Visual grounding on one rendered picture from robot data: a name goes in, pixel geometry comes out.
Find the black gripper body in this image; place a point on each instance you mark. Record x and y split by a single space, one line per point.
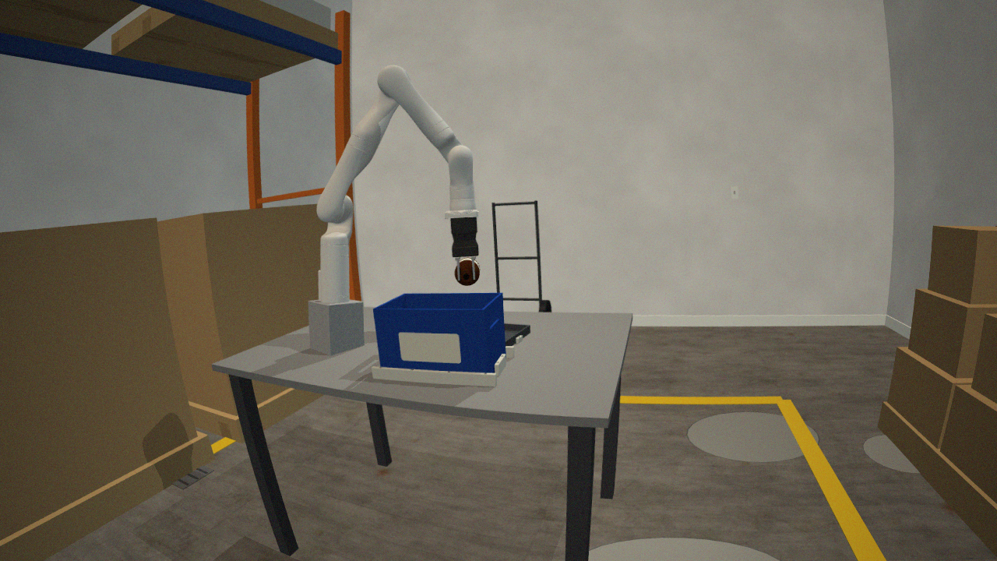
463 227

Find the brown glass bottle with white label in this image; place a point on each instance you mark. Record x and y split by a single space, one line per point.
466 272

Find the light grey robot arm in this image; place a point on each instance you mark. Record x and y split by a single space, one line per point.
336 208

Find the blue divided crate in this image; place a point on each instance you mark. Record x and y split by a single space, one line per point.
456 332

